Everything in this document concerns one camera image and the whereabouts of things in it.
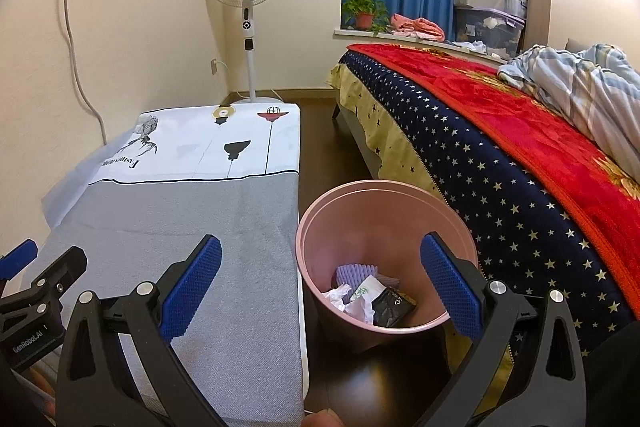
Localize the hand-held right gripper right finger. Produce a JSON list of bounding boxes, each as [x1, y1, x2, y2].
[[415, 232, 587, 427]]

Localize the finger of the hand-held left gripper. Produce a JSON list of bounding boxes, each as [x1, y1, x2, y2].
[[22, 246, 88, 308], [0, 239, 39, 281]]

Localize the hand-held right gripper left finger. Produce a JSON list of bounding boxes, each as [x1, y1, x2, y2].
[[56, 234, 226, 427]]

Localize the black foil wrapper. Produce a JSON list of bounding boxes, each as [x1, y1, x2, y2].
[[372, 287, 417, 328]]

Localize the purple foam wrap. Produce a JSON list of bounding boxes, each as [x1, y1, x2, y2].
[[335, 263, 401, 290]]

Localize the white paper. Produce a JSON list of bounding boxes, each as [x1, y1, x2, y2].
[[322, 284, 376, 323]]

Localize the pink plastic bin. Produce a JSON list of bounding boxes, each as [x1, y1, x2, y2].
[[295, 179, 480, 350]]

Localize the person's right hand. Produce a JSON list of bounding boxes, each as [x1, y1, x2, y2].
[[304, 408, 346, 427]]

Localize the ironing board with printed cover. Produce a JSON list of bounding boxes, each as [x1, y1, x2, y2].
[[42, 102, 308, 427]]

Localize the yellow bed skirt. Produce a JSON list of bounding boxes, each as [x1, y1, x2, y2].
[[326, 62, 451, 198]]

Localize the dark cloth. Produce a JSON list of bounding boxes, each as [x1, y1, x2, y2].
[[582, 319, 640, 427]]

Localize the blue striped quilt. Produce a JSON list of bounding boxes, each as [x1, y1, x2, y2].
[[497, 43, 640, 170]]

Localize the clear storage box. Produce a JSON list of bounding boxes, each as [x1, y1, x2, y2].
[[452, 7, 526, 58]]

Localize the pink folded clothes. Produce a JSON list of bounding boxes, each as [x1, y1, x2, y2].
[[389, 13, 446, 42]]

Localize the grey headboard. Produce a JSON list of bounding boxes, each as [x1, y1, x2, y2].
[[565, 38, 601, 54]]

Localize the potted green plant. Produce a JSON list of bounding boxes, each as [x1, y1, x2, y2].
[[341, 0, 390, 32]]

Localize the grey bed frame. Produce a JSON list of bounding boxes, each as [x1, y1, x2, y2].
[[334, 102, 386, 180]]

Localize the grey wall cable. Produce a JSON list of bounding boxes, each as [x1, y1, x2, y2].
[[60, 0, 108, 145]]

